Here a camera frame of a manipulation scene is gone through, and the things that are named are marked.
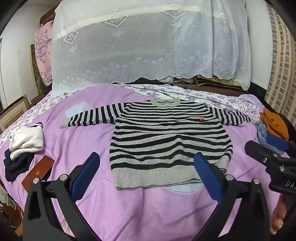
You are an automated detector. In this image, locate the lilac blanket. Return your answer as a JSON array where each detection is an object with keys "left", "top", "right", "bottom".
[{"left": 0, "top": 85, "right": 285, "bottom": 241}]

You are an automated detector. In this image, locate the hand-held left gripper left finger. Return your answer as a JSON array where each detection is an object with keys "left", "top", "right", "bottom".
[{"left": 23, "top": 152, "right": 101, "bottom": 241}]

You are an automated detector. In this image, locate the person's right hand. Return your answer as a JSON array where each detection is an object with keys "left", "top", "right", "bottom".
[{"left": 269, "top": 192, "right": 289, "bottom": 235}]

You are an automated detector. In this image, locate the light blue garment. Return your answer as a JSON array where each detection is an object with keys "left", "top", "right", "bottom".
[{"left": 257, "top": 122, "right": 285, "bottom": 156}]

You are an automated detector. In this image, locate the navy garment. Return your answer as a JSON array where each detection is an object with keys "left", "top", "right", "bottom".
[{"left": 3, "top": 148, "right": 35, "bottom": 182}]

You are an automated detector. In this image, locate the white knitted garment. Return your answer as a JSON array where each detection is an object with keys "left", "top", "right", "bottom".
[{"left": 9, "top": 123, "right": 44, "bottom": 161}]

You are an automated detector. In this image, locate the brown striped blanket stack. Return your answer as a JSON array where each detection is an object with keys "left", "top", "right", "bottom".
[{"left": 171, "top": 75, "right": 251, "bottom": 92}]

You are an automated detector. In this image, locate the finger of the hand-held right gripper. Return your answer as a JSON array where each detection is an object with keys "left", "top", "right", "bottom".
[
  {"left": 245, "top": 140, "right": 281, "bottom": 168},
  {"left": 265, "top": 134, "right": 296, "bottom": 154}
]

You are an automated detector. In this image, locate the brown flat box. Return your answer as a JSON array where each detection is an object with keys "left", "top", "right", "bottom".
[{"left": 21, "top": 155, "right": 55, "bottom": 193}]

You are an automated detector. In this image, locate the orange garment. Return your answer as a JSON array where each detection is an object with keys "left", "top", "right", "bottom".
[{"left": 259, "top": 108, "right": 289, "bottom": 141}]

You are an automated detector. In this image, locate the white lace cover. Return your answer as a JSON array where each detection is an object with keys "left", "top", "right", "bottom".
[{"left": 52, "top": 0, "right": 252, "bottom": 98}]

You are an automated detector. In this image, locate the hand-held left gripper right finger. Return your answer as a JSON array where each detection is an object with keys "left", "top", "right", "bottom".
[{"left": 193, "top": 152, "right": 271, "bottom": 241}]

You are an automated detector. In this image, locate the purple floral bedsheet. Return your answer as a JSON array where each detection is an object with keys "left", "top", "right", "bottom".
[{"left": 0, "top": 83, "right": 265, "bottom": 149}]

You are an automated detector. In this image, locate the black grey striped sweater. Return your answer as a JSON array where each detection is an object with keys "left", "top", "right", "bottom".
[{"left": 60, "top": 97, "right": 252, "bottom": 190}]

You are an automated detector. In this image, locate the pink floral cloth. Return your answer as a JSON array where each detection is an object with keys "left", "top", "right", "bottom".
[{"left": 34, "top": 20, "right": 55, "bottom": 87}]

